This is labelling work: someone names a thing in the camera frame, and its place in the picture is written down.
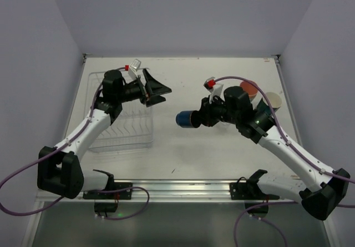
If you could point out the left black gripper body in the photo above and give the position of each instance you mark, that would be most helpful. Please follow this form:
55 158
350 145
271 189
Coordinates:
143 90

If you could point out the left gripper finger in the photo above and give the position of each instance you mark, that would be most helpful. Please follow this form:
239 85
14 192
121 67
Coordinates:
154 87
153 100

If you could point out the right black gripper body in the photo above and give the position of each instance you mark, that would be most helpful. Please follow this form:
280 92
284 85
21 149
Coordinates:
204 114

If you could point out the blue cup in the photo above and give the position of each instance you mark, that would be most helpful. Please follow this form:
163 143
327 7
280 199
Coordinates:
183 119

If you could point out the pink cup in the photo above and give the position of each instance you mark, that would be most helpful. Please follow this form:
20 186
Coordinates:
250 89

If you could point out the black mug with handle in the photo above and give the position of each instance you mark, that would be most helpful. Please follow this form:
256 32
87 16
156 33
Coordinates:
273 101

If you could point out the dark teal cup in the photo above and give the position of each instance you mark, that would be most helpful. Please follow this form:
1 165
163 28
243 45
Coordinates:
263 106

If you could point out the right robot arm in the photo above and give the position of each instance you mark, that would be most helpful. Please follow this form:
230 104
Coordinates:
320 188

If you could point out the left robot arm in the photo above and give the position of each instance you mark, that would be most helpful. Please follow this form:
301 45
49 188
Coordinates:
59 169

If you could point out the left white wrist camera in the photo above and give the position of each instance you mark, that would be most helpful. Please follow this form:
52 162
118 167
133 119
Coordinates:
133 68

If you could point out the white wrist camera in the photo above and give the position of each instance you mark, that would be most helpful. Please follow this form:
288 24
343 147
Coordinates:
133 68
213 87

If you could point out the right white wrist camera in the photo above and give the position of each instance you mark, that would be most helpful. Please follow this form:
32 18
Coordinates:
213 87

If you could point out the clear wire dish rack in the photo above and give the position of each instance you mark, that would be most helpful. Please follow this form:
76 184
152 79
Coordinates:
133 129

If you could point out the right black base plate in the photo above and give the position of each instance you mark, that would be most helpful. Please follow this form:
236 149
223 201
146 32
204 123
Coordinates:
246 189

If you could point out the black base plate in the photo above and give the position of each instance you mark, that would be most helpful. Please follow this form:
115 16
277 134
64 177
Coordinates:
246 189
122 191

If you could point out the aluminium mounting rail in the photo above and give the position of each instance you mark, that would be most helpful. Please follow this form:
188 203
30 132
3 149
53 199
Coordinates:
188 191

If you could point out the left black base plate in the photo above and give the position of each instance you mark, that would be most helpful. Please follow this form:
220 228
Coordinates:
122 191

